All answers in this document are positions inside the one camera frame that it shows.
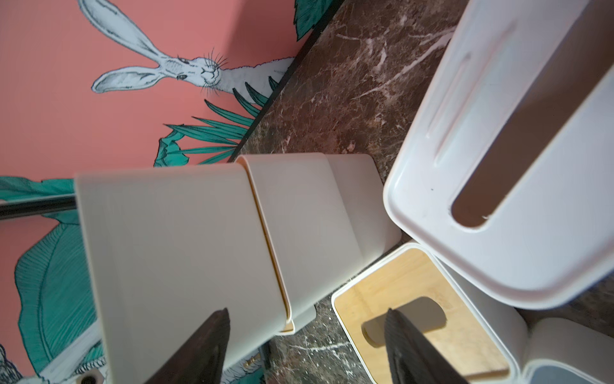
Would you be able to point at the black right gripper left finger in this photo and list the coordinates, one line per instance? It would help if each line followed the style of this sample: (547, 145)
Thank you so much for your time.
(201, 358)

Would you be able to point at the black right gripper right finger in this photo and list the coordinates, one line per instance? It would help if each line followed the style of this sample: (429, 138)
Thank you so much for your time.
(412, 358)

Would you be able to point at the white box bamboo lid corner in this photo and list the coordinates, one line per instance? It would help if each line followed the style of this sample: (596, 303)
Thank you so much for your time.
(166, 248)

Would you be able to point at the large white box bamboo lid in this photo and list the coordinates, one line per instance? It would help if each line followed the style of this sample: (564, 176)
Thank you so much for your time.
(307, 226)

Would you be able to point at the pink white drip tissue box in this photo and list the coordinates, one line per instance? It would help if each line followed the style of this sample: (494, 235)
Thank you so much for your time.
(507, 171)

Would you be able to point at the small white box bamboo lid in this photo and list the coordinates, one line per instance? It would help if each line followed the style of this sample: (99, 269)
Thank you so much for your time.
(482, 339)

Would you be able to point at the white box yellow wood lid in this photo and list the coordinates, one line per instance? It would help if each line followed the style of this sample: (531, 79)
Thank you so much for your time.
(361, 189)

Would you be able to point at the white box grey lid front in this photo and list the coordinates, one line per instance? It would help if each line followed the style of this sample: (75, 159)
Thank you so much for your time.
(561, 351)

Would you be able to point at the black left frame post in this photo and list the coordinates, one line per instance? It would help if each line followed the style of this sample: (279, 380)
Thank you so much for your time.
(17, 210)

